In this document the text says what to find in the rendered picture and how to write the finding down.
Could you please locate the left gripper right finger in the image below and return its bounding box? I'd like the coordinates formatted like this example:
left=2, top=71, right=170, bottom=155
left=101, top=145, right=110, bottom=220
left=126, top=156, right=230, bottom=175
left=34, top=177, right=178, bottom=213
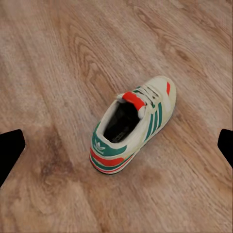
left=217, top=129, right=233, bottom=168

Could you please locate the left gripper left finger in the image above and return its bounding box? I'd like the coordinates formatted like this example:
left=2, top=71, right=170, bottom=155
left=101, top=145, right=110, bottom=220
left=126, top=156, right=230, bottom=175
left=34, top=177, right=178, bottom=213
left=0, top=129, right=25, bottom=188

